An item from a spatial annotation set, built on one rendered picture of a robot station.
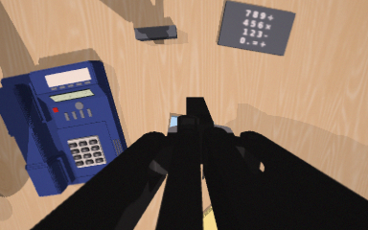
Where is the yellow sticky note pad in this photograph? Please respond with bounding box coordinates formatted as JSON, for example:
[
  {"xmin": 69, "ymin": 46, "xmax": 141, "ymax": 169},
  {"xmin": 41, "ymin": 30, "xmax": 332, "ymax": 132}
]
[{"xmin": 203, "ymin": 207, "xmax": 218, "ymax": 230}]

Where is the blue desk phone body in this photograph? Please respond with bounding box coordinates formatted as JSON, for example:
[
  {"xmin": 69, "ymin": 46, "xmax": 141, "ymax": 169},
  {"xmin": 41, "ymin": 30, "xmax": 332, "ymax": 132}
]
[{"xmin": 1, "ymin": 60, "xmax": 127, "ymax": 185}]

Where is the light blue note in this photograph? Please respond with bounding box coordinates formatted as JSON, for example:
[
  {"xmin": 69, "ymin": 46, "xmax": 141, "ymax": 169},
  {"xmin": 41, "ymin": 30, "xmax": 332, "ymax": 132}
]
[{"xmin": 170, "ymin": 115, "xmax": 178, "ymax": 127}]

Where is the dark blue telephone handset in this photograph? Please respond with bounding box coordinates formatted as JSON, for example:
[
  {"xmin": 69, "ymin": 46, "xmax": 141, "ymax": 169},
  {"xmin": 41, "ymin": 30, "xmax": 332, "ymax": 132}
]
[{"xmin": 0, "ymin": 83, "xmax": 68, "ymax": 196}]

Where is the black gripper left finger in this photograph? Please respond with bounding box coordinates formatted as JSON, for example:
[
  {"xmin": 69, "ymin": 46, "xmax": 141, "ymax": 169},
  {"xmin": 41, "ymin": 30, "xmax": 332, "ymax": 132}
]
[{"xmin": 30, "ymin": 97, "xmax": 204, "ymax": 230}]

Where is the grey calculator keypad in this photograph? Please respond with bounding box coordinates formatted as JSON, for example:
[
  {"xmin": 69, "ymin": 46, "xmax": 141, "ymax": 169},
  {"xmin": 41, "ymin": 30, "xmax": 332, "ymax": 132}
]
[{"xmin": 218, "ymin": 1, "xmax": 296, "ymax": 56}]

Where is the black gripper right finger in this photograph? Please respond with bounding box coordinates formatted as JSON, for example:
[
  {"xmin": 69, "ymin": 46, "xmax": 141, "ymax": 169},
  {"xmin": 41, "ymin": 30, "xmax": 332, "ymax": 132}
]
[{"xmin": 195, "ymin": 97, "xmax": 368, "ymax": 230}]

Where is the dark grey flat block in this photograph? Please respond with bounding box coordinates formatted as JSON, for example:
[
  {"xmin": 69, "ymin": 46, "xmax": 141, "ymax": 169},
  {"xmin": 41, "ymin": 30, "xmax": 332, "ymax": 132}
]
[{"xmin": 134, "ymin": 25, "xmax": 177, "ymax": 41}]

